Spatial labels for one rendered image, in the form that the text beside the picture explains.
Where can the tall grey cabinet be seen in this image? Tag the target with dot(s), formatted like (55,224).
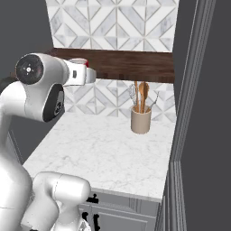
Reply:
(204,120)

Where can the grey cupboard door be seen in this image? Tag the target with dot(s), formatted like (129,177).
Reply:
(123,221)

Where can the metal whisk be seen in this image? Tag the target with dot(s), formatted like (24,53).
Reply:
(132,91)

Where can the beige utensil pot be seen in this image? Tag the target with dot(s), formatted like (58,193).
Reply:
(140,121)

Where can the dark wooden shelf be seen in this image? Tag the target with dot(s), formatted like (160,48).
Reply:
(129,64)

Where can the red cup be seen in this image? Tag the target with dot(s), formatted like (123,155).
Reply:
(87,63)

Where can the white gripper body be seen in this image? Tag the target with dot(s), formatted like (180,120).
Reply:
(91,75)

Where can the wooden spatula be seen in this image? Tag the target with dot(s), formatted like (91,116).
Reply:
(136,96)

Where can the grey drawer front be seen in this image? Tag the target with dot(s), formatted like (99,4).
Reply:
(126,202)

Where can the wooden spoon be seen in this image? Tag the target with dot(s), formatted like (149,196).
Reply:
(144,90)

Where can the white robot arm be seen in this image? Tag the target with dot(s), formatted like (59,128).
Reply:
(18,129)

